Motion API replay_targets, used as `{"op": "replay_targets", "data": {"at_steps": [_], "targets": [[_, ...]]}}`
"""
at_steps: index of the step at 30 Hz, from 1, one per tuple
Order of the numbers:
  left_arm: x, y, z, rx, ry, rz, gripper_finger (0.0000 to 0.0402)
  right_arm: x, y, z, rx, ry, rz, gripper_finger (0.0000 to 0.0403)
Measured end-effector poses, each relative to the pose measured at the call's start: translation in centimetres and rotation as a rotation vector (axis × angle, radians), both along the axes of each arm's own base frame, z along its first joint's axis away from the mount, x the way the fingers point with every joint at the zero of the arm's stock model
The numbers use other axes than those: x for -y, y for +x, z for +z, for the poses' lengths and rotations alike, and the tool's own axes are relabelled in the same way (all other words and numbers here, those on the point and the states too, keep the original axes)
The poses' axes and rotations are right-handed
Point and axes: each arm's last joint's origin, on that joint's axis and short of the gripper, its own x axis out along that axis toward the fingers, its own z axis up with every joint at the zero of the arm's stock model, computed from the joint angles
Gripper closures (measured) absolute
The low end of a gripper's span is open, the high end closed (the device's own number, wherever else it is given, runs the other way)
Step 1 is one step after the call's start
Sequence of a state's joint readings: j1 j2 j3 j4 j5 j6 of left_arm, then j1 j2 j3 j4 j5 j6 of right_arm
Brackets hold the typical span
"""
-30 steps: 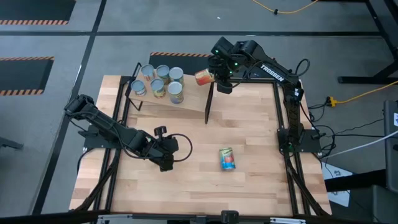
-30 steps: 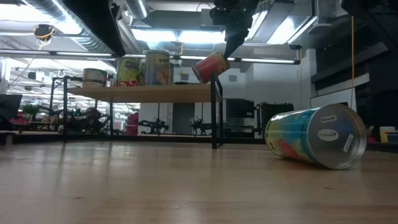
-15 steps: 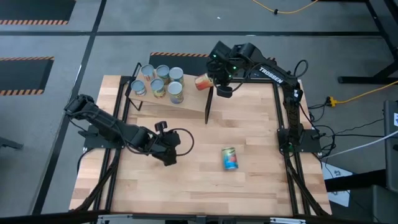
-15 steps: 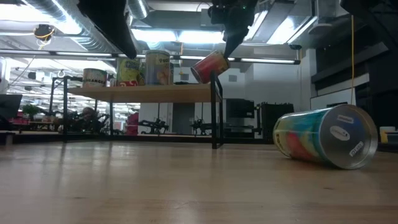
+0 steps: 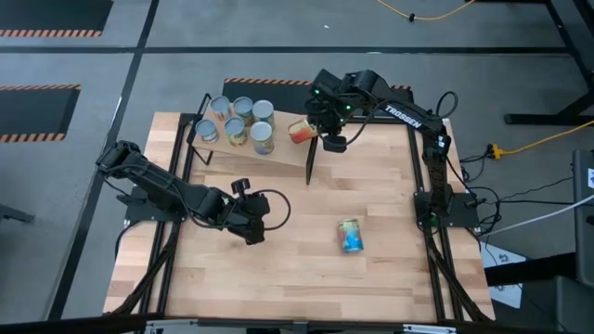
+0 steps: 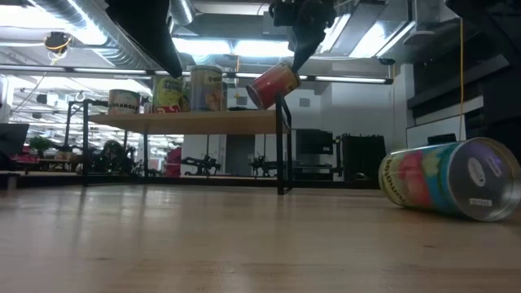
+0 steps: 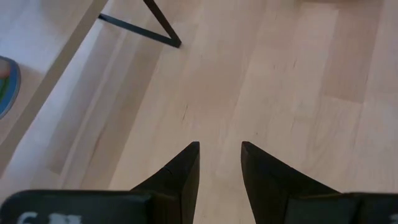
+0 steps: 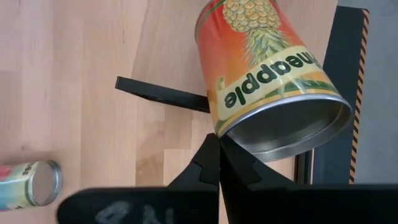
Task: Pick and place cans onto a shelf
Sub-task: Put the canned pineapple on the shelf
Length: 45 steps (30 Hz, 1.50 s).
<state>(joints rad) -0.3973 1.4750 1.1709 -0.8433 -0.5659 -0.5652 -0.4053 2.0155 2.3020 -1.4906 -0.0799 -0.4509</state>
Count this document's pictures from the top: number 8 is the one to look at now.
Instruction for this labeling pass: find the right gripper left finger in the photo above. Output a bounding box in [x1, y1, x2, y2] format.
[167, 133, 221, 188]

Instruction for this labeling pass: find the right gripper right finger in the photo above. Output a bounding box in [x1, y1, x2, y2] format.
[219, 135, 298, 188]

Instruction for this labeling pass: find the pineapple label tin can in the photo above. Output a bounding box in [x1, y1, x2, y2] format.
[195, 0, 354, 163]

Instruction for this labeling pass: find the tomatoes label tin can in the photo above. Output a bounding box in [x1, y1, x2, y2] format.
[0, 160, 63, 212]

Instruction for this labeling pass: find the black hazard-striped floor mat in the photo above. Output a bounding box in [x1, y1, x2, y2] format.
[312, 5, 371, 185]

